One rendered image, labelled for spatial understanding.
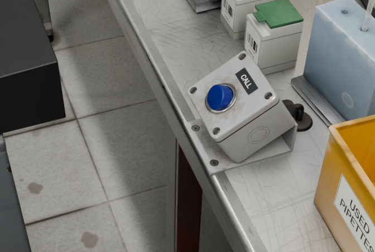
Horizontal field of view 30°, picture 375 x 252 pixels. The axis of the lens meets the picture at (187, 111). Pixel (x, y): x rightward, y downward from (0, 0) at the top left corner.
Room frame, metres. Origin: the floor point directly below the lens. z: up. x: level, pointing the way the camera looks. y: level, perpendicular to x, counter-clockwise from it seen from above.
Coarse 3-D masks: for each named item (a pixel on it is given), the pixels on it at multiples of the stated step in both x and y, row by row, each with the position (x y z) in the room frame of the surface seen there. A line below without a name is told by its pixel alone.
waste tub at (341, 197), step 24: (360, 120) 0.40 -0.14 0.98; (336, 144) 0.38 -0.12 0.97; (360, 144) 0.40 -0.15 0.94; (336, 168) 0.37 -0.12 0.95; (360, 168) 0.35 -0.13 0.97; (336, 192) 0.36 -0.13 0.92; (360, 192) 0.34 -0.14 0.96; (336, 216) 0.36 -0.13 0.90; (360, 216) 0.33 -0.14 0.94; (336, 240) 0.35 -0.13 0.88; (360, 240) 0.32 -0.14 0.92
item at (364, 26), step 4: (368, 0) 0.52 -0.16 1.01; (372, 0) 0.52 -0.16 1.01; (368, 4) 0.52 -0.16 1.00; (372, 4) 0.52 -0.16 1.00; (368, 8) 0.52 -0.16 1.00; (368, 12) 0.52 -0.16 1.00; (364, 16) 0.52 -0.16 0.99; (368, 16) 0.52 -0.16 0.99; (364, 20) 0.52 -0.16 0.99; (368, 20) 0.52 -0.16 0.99; (364, 24) 0.52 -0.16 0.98; (364, 28) 0.52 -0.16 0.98
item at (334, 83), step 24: (336, 0) 0.56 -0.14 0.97; (312, 24) 0.55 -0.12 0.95; (336, 24) 0.53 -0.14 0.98; (360, 24) 0.53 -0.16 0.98; (312, 48) 0.55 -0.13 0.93; (336, 48) 0.52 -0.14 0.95; (360, 48) 0.49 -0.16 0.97; (312, 72) 0.54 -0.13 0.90; (336, 72) 0.51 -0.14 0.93; (360, 72) 0.49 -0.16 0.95; (312, 96) 0.52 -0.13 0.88; (336, 96) 0.50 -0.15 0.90; (360, 96) 0.48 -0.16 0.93; (336, 120) 0.49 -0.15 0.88
